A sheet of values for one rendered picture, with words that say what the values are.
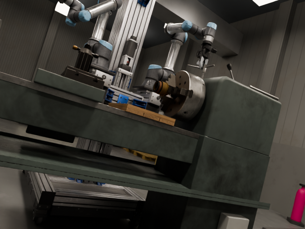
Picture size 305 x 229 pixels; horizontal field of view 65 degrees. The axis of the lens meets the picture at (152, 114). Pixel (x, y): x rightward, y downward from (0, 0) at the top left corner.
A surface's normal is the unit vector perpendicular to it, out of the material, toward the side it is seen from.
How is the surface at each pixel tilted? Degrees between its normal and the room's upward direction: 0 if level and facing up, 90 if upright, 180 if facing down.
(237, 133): 90
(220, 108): 90
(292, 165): 90
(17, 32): 90
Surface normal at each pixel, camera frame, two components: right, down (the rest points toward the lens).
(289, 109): -0.81, -0.27
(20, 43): 0.52, 0.08
